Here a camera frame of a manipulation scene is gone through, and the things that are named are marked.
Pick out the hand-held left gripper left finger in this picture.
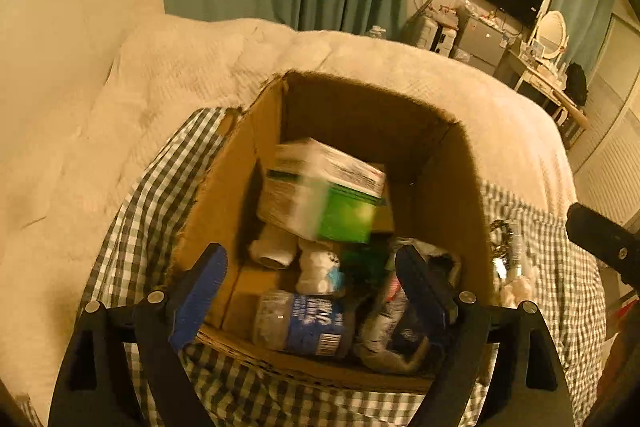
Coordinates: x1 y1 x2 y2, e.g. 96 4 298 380
47 242 230 427

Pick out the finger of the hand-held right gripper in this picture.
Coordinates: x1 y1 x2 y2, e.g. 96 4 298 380
566 202 640 280

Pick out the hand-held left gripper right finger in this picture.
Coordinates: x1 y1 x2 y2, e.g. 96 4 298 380
394 243 576 427

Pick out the silver foil blister pack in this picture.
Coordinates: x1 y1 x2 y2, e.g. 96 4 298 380
356 287 437 374

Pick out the green plastic wrapper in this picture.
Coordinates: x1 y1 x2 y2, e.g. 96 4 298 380
345 246 396 289

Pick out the white paper roll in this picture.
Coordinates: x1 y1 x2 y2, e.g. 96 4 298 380
248 226 299 269

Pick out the brown cardboard box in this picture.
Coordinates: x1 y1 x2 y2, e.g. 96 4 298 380
167 69 501 395

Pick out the black bead bracelet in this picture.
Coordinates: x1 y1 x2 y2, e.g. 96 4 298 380
490 219 523 259

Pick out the plastic bottle with blue label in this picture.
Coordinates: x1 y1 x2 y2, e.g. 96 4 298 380
252 289 351 360

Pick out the green and white medicine box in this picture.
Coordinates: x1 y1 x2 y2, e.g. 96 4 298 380
256 138 388 244

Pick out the white louvered wardrobe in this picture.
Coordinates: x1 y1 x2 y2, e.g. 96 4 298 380
570 14 640 228

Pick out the green checked cloth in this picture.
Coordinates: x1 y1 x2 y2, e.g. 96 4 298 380
82 107 608 427

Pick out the black bag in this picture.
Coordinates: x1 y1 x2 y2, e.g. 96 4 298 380
566 63 588 108

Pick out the wooden desk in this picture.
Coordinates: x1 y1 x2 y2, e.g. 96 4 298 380
515 52 591 142

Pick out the white oval mirror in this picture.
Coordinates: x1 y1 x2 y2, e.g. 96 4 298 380
530 10 571 60

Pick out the grey small fridge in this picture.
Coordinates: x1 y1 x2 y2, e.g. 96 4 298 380
457 14 511 70

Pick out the white suitcase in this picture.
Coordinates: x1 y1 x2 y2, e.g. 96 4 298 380
415 14 458 55

